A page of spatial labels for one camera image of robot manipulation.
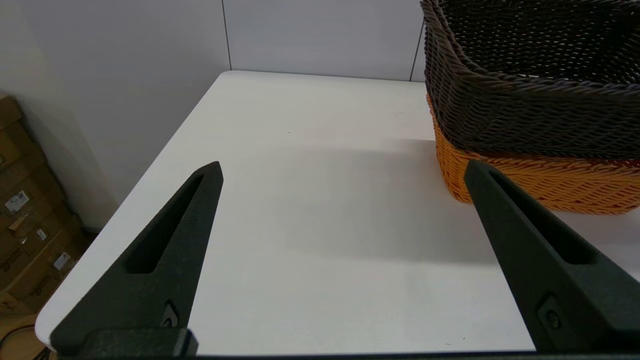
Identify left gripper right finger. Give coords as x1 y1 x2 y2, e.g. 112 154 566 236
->
463 160 640 354

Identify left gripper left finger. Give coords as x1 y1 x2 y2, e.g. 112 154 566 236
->
50 161 224 357

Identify orange wicker basket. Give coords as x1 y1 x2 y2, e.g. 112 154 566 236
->
426 95 640 216

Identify dark brown wicker basket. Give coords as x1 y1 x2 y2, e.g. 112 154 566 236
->
420 0 640 162

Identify cardboard box two white labels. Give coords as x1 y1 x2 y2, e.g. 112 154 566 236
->
0 220 94 307

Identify cardboard box one white label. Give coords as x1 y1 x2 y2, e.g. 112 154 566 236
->
0 167 71 251

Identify low cardboard box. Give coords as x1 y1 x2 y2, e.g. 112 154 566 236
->
0 289 40 318

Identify plain cardboard box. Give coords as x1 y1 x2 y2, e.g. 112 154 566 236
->
0 95 49 193

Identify black floor cable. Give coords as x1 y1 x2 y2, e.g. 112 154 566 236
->
0 323 52 360

